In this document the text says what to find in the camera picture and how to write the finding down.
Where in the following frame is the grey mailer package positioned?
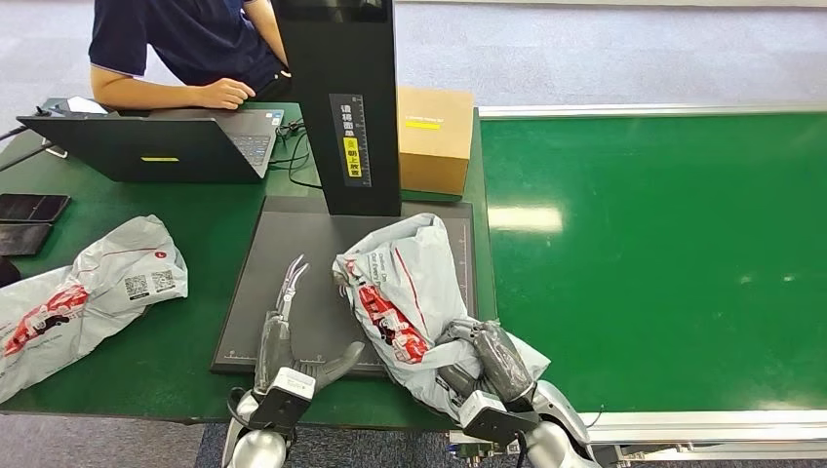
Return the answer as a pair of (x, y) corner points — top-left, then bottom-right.
(0, 214), (190, 405)
(332, 213), (552, 421)

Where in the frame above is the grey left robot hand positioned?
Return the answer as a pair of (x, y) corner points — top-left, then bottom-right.
(253, 253), (367, 397)

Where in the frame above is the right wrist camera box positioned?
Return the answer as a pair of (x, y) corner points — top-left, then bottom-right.
(458, 390), (541, 449)

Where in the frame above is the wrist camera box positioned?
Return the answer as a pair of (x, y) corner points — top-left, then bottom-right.
(458, 390), (541, 449)
(248, 367), (318, 435)

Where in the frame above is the brown cardboard box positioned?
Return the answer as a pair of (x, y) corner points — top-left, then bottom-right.
(396, 86), (476, 197)

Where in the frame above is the black laptop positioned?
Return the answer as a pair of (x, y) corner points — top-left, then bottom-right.
(16, 108), (286, 184)

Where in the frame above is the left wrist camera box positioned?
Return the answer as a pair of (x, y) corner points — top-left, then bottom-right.
(248, 367), (318, 435)

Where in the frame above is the person's right hand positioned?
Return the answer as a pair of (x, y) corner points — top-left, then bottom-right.
(196, 78), (257, 111)

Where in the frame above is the white paper sheet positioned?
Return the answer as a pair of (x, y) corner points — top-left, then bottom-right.
(64, 96), (109, 116)

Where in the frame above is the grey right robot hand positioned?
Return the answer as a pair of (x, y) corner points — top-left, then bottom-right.
(439, 319), (538, 406)

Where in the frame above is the aluminium conveyor frame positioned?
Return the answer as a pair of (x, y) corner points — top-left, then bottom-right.
(447, 100), (827, 468)

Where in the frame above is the person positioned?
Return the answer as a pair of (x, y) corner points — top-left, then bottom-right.
(89, 0), (294, 112)

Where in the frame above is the black cable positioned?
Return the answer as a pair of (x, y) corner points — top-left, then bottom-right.
(267, 119), (306, 172)
(286, 132), (323, 191)

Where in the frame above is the grey mailer package, flat flap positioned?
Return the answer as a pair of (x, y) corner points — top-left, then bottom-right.
(0, 214), (190, 405)

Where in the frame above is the black smartphone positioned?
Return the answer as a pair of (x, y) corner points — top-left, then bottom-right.
(0, 193), (71, 224)
(0, 221), (55, 258)

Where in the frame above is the black scanner column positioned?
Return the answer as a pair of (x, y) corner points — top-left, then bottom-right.
(271, 0), (403, 217)

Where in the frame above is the green conveyor belt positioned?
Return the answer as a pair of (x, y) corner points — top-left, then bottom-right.
(479, 112), (827, 414)

